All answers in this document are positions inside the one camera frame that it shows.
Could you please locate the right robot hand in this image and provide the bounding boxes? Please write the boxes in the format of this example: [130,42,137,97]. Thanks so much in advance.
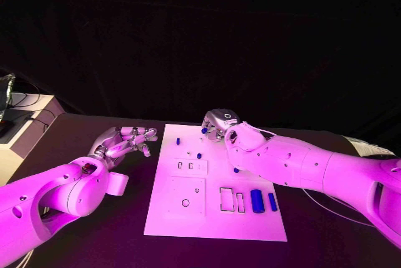
[199,108,241,143]

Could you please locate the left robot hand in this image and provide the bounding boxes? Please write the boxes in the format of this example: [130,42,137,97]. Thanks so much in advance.
[87,126,159,171]

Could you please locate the white task board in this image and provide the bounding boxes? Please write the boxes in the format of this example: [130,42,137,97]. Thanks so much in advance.
[143,123,289,243]

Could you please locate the white cabinet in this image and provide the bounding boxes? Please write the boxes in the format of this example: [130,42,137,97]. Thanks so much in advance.
[0,91,67,187]

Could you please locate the large blue cylinder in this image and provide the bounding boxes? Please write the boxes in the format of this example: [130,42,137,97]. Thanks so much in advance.
[250,189,267,214]

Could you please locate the slim blue cylinder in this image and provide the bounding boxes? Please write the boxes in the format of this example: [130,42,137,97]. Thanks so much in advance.
[267,192,279,212]

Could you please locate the white cable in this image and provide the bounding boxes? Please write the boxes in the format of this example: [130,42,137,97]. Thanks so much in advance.
[300,188,377,228]
[15,248,35,268]

